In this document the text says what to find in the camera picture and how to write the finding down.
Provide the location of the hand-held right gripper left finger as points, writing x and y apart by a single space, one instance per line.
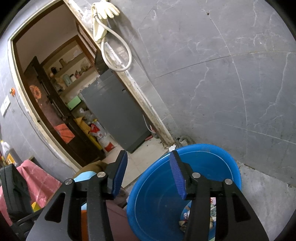
120 176

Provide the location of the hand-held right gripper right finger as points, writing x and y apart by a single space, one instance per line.
178 178

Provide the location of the blue plastic basin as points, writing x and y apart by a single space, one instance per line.
157 204

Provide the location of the blue wrapper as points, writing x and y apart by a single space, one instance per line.
186 212

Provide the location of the yellow crushed carton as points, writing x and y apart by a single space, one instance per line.
183 226

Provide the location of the yellow bowl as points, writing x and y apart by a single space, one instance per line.
35 207

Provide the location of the pink checked cloth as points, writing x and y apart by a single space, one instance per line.
39 180

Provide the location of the striped blanket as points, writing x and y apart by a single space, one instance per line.
92 168

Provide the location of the white paper scrap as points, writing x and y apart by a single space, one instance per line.
172 147

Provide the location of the grey drain pipe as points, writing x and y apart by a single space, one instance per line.
183 139

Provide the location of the red white sack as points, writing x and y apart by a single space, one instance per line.
104 139

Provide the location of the large cooking oil bottle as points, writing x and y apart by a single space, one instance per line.
5 150

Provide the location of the grey refrigerator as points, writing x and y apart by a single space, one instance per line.
115 111

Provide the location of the yellow bag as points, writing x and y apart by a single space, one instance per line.
81 122

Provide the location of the orange paper sheet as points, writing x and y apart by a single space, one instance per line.
64 133

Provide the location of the green box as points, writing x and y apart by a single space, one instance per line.
74 103

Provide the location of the dark brown door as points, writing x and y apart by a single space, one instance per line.
46 109

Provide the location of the sunflower sticker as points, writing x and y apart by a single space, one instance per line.
35 92

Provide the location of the pale blue jug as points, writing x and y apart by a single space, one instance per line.
67 80

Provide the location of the wooden shelf unit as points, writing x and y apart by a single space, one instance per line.
74 67

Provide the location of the brown jar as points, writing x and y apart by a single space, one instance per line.
62 63

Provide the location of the cream rubber glove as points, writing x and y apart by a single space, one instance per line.
106 9

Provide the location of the white door frame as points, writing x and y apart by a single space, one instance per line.
143 99

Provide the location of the white wall socket plate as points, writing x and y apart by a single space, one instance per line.
5 105

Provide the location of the orange wall hook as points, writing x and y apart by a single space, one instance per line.
12 91

